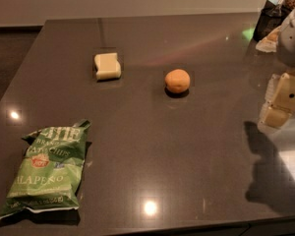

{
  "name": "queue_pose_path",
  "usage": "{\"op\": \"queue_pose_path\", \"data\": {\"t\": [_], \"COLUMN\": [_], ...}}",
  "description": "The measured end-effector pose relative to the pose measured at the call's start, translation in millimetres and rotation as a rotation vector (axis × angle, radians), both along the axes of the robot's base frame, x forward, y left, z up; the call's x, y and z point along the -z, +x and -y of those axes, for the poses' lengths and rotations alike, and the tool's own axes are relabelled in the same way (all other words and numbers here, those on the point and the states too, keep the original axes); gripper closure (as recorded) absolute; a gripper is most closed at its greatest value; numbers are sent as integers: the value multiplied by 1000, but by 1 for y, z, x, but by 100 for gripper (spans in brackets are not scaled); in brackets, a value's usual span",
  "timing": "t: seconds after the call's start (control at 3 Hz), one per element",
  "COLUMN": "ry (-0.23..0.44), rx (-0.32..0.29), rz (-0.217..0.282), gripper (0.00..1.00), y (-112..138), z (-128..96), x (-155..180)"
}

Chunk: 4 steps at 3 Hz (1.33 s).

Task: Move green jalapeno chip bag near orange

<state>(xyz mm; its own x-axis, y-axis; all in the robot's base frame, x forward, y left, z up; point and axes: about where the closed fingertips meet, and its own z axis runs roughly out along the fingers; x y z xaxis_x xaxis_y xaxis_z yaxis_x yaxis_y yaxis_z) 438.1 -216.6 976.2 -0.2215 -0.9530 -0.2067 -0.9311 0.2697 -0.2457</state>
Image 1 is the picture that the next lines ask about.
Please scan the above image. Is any clear wrapped snack packet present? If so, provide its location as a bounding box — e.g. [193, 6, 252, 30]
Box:
[256, 27, 280, 53]

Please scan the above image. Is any green jalapeno chip bag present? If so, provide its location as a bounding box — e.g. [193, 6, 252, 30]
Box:
[0, 120, 90, 219]

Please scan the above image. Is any dark snack bag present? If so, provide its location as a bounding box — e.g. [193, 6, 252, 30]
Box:
[253, 0, 291, 41]

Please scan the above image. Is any orange fruit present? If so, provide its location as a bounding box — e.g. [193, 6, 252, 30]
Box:
[164, 69, 191, 93]

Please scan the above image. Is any white sponge block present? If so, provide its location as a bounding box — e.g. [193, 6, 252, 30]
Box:
[94, 53, 121, 81]

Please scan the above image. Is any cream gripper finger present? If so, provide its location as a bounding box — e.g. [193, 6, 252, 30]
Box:
[260, 70, 295, 129]

